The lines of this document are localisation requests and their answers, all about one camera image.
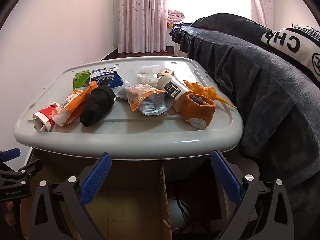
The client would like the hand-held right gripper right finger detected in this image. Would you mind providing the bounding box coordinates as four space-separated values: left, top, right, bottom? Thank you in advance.
210 149 295 240

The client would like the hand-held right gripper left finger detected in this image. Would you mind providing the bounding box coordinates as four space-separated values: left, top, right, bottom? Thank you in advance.
29 152 112 240

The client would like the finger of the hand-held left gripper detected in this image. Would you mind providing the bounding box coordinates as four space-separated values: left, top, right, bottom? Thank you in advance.
0 159 43 189
0 148 21 162

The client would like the green snack packet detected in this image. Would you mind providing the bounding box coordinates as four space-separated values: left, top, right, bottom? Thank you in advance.
73 70 91 90

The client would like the white plastic jar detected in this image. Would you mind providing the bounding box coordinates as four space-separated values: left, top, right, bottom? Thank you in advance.
156 76 194 112

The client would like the red and white wrapper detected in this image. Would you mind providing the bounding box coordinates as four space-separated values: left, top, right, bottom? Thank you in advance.
32 102 63 132

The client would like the orange sock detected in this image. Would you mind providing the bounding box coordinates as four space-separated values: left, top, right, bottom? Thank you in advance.
181 93 217 130

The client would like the grey plastic storage lid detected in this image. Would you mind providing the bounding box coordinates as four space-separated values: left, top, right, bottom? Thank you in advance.
14 56 244 160

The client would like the black sock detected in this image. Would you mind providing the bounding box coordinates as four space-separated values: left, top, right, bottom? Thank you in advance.
80 85 117 127

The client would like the orange snack packet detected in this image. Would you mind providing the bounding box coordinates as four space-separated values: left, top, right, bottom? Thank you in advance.
51 81 98 126

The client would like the orange toy dinosaur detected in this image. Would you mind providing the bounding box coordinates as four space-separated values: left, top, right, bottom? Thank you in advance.
183 79 237 109

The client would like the orange foil pouch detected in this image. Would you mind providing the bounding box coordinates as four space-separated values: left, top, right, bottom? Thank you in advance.
124 82 173 116

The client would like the blue milk carton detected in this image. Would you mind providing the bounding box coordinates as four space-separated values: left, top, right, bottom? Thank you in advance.
90 66 123 89

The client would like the dark grey blanket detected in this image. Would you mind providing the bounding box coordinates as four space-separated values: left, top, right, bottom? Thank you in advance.
169 13 320 240

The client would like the crumpled white tissue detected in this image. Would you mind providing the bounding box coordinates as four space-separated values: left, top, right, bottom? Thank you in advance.
136 73 160 84

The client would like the wooden block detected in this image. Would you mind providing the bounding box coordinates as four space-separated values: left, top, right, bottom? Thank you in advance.
157 70 175 79

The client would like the black and white printed cloth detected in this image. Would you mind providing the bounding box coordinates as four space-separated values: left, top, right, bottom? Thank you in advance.
260 24 320 85

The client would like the pink dotted curtain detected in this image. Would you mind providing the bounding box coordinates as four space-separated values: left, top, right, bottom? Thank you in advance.
114 0 167 53
234 0 275 28

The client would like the folded pink quilt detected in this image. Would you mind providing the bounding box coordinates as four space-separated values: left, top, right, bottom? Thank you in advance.
167 9 185 25

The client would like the black cable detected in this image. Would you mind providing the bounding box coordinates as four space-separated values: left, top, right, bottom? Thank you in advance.
172 180 198 228

